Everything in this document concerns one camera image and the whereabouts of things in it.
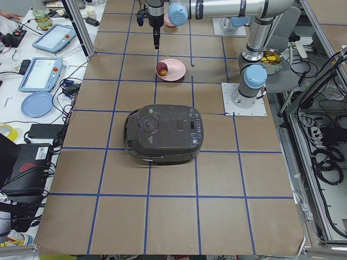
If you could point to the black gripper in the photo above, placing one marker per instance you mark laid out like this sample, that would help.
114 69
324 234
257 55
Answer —
155 22

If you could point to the red apple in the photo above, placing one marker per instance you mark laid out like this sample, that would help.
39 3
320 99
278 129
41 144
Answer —
162 68

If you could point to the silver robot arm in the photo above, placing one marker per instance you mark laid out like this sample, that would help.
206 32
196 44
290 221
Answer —
263 13

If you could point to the pink plate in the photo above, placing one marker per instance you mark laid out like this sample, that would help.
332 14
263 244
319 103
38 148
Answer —
176 70

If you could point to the blue plate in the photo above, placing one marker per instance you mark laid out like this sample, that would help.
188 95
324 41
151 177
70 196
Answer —
37 104

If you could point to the upper blue teach pendant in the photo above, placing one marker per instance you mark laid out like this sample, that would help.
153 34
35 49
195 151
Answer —
55 39

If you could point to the blue teach pendant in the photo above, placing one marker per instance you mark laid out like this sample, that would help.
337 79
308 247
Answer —
41 75
55 39

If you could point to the dark grey rice cooker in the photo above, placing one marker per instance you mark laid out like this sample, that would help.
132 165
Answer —
162 133

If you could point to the green drink bottle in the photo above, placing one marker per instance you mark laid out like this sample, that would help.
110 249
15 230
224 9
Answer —
42 19

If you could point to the lower blue teach pendant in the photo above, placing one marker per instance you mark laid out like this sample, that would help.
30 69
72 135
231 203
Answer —
41 75

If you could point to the grey office chair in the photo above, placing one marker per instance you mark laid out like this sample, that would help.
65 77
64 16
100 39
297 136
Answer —
279 79

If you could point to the black power adapter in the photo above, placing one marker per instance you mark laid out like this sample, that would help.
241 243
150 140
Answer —
44 131

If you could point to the yellow tape roll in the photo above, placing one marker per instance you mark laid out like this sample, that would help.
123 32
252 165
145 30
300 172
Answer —
9 132

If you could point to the black laptop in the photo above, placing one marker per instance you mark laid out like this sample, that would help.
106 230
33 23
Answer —
24 167

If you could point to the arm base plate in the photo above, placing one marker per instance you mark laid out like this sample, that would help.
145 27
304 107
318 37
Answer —
237 105
230 27

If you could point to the aluminium frame post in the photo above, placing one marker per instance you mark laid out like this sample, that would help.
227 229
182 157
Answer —
75 16

